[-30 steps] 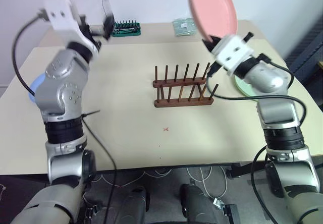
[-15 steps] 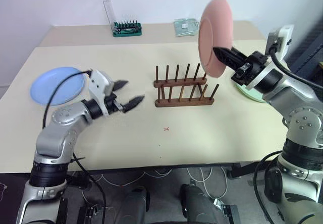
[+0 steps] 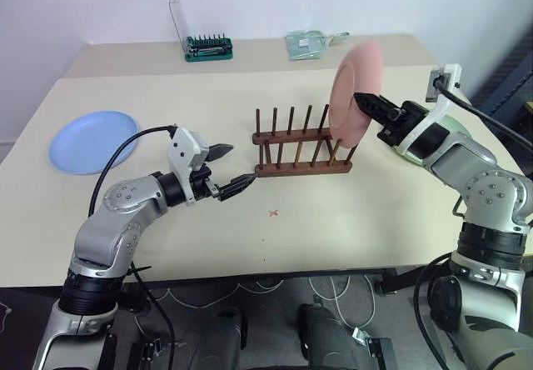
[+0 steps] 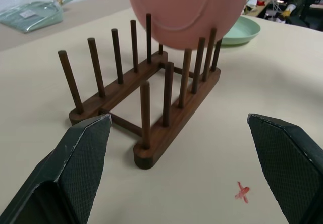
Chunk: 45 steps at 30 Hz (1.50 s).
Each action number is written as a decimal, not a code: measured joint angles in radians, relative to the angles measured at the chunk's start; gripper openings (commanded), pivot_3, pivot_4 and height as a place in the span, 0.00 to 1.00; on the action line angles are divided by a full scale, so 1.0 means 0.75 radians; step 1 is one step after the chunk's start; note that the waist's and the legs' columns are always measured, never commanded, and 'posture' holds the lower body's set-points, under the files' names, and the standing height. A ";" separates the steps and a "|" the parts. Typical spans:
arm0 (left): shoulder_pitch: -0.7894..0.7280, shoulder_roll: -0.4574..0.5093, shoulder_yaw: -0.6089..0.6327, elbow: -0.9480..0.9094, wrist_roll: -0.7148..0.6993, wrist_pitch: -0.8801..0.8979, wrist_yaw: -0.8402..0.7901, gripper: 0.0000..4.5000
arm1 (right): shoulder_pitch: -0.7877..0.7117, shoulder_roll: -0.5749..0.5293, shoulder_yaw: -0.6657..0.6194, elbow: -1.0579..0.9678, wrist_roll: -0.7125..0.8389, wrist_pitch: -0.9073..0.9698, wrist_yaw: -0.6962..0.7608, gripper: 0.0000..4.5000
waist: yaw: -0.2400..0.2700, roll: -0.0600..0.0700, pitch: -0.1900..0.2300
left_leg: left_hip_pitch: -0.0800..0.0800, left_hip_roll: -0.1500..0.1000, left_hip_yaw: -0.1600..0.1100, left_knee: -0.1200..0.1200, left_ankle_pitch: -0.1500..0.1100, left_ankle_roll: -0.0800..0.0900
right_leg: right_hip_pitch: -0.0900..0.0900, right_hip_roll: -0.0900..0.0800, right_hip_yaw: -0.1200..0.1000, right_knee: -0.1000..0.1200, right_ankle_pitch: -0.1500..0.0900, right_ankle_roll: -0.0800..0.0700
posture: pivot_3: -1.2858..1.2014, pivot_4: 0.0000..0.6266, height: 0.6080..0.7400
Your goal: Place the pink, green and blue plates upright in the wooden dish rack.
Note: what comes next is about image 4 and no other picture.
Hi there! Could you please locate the pink plate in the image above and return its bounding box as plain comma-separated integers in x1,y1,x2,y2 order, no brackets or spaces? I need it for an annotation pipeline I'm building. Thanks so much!
126,0,252,50

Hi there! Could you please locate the red cross mark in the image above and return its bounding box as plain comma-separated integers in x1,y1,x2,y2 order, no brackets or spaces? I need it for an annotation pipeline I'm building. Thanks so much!
234,181,251,204

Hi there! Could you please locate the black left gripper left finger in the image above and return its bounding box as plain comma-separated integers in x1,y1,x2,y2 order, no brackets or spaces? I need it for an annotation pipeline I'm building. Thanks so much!
0,114,112,224

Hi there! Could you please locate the cluttered background desk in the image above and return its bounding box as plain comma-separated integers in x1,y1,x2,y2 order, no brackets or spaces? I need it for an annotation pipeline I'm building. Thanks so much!
241,0,323,32

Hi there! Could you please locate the green plate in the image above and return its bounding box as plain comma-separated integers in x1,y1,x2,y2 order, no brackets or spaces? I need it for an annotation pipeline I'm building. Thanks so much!
221,16,261,45

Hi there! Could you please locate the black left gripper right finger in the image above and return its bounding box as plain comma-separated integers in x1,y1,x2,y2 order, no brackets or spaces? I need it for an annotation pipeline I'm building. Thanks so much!
246,113,323,224

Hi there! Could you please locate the green dustpan in plastic wrap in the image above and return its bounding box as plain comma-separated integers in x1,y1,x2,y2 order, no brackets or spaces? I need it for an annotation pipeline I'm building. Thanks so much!
0,0,76,34

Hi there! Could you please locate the dark wooden dish rack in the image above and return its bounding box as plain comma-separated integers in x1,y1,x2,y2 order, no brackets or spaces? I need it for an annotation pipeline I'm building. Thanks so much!
58,13,224,170

